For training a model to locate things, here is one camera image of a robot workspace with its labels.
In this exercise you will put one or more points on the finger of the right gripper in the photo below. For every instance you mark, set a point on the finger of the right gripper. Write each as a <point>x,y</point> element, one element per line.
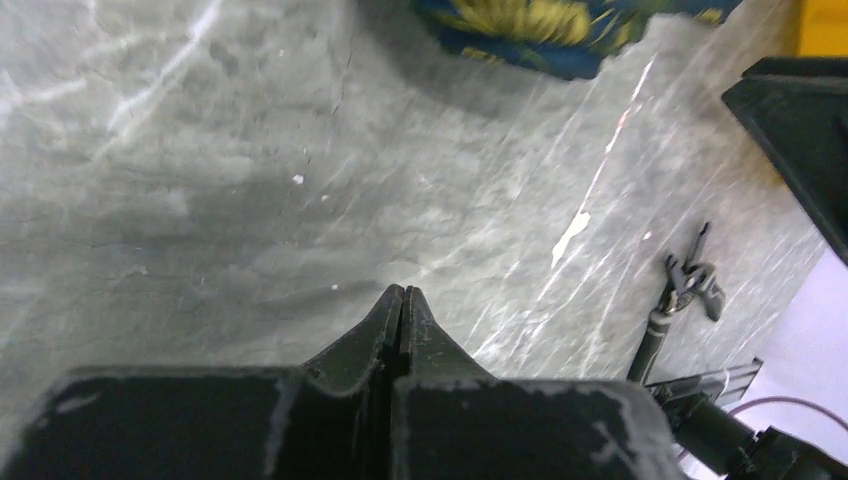
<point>795,110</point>

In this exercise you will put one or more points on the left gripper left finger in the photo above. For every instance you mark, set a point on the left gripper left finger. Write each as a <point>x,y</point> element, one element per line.
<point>325,419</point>

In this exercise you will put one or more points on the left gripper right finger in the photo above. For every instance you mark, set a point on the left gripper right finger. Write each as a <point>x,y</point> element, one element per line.
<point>453,420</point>

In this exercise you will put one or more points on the blue yellow floral tie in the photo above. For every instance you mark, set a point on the blue yellow floral tie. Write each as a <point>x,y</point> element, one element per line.
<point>565,39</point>

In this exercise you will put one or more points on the yellow plastic tray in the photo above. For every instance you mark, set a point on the yellow plastic tray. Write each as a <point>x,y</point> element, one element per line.
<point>820,28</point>

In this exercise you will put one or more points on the black pliers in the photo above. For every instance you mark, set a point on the black pliers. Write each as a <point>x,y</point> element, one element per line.
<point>687,279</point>

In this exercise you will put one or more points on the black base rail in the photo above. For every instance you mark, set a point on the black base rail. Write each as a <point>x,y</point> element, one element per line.
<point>694,407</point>

